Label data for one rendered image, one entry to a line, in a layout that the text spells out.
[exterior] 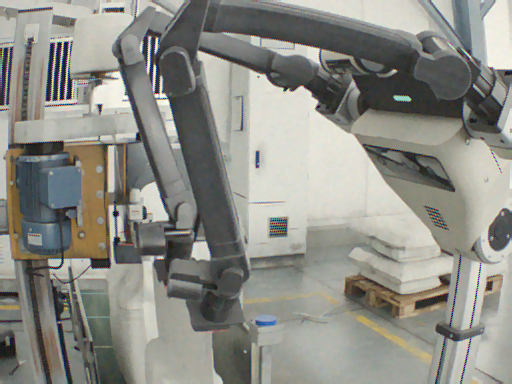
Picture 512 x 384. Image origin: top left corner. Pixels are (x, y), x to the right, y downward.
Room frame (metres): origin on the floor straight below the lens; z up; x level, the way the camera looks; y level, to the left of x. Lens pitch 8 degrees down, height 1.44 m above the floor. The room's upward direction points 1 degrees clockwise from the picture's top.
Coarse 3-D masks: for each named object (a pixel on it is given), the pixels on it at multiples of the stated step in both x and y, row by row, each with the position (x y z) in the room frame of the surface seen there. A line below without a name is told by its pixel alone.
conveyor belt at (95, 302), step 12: (84, 300) 3.04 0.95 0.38; (96, 300) 3.07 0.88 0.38; (108, 300) 3.09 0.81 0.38; (96, 312) 2.86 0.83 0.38; (108, 312) 2.88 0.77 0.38; (96, 324) 2.68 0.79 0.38; (108, 324) 2.70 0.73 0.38; (96, 336) 2.51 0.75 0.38; (108, 336) 2.53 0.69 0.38; (96, 348) 2.36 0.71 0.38; (108, 348) 2.38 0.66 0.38; (108, 360) 2.24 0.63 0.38; (108, 372) 2.11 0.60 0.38; (120, 372) 2.12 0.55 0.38
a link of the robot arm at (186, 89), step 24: (168, 48) 0.78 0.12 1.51; (168, 72) 0.79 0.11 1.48; (192, 72) 0.80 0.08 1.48; (168, 96) 0.80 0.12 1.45; (192, 96) 0.83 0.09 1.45; (192, 120) 0.85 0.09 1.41; (192, 144) 0.87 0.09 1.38; (216, 144) 0.88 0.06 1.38; (192, 168) 0.89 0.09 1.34; (216, 168) 0.89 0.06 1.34; (216, 192) 0.91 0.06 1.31; (216, 216) 0.93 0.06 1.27; (216, 240) 0.95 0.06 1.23; (240, 240) 0.95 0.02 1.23; (216, 264) 0.96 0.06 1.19; (240, 264) 0.96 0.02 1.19
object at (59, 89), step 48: (0, 48) 3.98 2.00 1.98; (144, 48) 4.40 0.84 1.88; (0, 96) 3.98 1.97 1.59; (48, 96) 4.14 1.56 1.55; (0, 144) 3.92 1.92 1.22; (0, 192) 3.92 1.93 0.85; (144, 192) 4.33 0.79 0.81; (0, 240) 3.90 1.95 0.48; (0, 288) 3.92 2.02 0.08; (96, 288) 4.22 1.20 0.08
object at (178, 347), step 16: (160, 288) 1.53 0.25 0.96; (160, 304) 1.54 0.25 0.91; (176, 304) 1.33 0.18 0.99; (160, 320) 1.55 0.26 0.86; (176, 320) 1.34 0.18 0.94; (160, 336) 1.53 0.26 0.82; (176, 336) 1.35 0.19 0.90; (192, 336) 1.24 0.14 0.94; (208, 336) 1.14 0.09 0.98; (144, 352) 1.47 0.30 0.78; (160, 352) 1.41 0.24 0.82; (176, 352) 1.36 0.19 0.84; (192, 352) 1.25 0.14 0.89; (208, 352) 1.15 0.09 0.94; (144, 368) 1.45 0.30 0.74; (160, 368) 1.31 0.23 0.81; (176, 368) 1.31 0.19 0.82; (192, 368) 1.26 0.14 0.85; (208, 368) 1.16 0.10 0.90
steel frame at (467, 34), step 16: (464, 0) 6.79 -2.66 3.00; (496, 0) 6.95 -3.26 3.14; (432, 16) 6.58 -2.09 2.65; (464, 16) 6.82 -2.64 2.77; (480, 16) 6.65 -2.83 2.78; (448, 32) 6.59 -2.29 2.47; (464, 32) 6.86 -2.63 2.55; (480, 32) 6.64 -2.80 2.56; (464, 48) 6.73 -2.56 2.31; (480, 48) 6.63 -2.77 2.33
